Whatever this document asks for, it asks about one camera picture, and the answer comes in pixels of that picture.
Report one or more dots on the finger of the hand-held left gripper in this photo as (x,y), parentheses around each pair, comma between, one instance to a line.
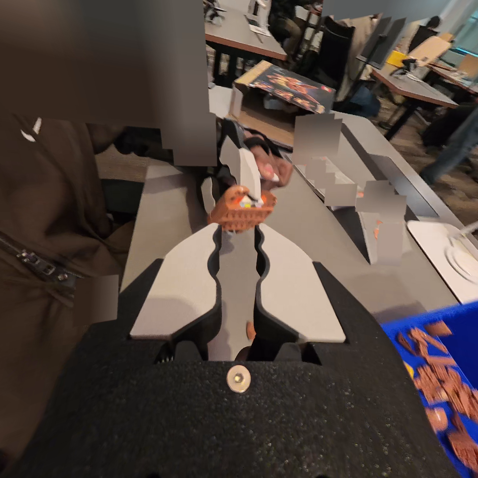
(208,196)
(243,175)

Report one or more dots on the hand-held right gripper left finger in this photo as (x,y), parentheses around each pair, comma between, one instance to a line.
(179,299)

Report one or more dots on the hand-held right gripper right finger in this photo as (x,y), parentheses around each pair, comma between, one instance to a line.
(302,299)

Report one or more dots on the brown lego assembly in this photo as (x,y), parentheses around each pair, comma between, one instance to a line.
(239,213)

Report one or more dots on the large blue plastic bin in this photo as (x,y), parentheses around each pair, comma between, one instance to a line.
(403,351)

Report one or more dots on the tiny orange lego piece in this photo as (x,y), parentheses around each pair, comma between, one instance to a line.
(251,329)

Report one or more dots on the printed lego set box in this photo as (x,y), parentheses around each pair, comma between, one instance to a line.
(287,93)

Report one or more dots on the pile of brown lego pieces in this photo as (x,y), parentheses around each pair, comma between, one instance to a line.
(448,388)

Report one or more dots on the person's left hand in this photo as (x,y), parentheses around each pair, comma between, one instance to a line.
(272,170)

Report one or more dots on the dark office desk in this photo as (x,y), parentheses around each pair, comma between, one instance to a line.
(411,86)
(243,33)

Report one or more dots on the black office chair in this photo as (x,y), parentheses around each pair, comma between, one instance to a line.
(336,52)

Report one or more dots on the brown hooded jacket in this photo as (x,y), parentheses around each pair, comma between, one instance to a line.
(45,239)

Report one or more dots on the white flat stand base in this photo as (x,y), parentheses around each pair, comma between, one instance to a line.
(448,258)

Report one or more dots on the instruction booklet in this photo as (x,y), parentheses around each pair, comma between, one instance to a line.
(403,179)

